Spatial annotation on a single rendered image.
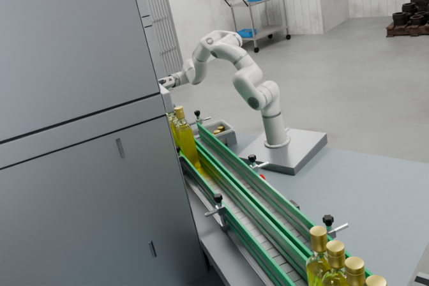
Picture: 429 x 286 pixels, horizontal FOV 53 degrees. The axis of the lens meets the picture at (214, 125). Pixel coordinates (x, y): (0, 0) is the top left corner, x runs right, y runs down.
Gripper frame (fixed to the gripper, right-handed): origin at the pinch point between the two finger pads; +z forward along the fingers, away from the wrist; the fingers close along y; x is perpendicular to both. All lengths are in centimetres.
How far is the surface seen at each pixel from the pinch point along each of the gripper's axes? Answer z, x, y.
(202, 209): 24, -62, -68
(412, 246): -21, -96, -110
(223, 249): 30, -73, -89
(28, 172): 74, -31, -94
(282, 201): 8, -67, -96
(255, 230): 18, -73, -90
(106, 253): 62, -60, -81
